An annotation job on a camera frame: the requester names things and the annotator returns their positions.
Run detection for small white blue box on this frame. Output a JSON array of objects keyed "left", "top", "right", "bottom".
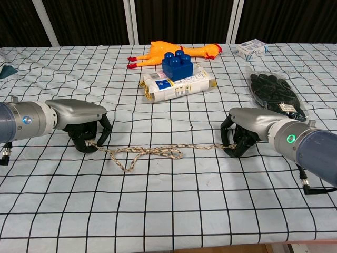
[{"left": 235, "top": 38, "right": 269, "bottom": 60}]

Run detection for yellow rubber chicken toy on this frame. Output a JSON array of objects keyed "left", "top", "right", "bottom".
[{"left": 127, "top": 41, "right": 223, "bottom": 70}]

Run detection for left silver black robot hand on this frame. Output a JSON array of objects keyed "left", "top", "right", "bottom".
[{"left": 45, "top": 99, "right": 113, "bottom": 154}]

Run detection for dark teal cloth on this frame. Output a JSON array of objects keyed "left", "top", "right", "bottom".
[{"left": 0, "top": 65, "right": 18, "bottom": 79}]

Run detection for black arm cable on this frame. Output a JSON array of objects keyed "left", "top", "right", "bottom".
[
  {"left": 0, "top": 142, "right": 13, "bottom": 166},
  {"left": 296, "top": 163, "right": 337, "bottom": 196}
]

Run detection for beige braided rope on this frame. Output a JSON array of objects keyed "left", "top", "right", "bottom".
[{"left": 85, "top": 140, "right": 237, "bottom": 173}]

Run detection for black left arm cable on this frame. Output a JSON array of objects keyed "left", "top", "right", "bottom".
[{"left": 0, "top": 142, "right": 13, "bottom": 166}]

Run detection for blue toy building block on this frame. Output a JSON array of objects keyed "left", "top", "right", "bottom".
[{"left": 162, "top": 49, "right": 194, "bottom": 81}]

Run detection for checkered white tablecloth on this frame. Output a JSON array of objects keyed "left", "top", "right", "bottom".
[{"left": 0, "top": 43, "right": 337, "bottom": 253}]

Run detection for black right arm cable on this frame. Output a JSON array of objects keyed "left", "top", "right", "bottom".
[{"left": 296, "top": 163, "right": 337, "bottom": 196}]

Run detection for black gloves in plastic bag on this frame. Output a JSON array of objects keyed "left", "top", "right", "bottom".
[{"left": 245, "top": 65, "right": 312, "bottom": 122}]

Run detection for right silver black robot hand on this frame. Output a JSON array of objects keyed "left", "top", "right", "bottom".
[{"left": 220, "top": 107, "right": 285, "bottom": 158}]

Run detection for white packaged bag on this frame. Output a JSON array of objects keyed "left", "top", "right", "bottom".
[{"left": 138, "top": 64, "right": 217, "bottom": 103}]

